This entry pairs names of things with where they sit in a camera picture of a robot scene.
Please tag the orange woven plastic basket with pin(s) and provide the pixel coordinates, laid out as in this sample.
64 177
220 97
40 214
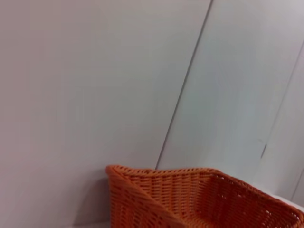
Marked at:
190 199

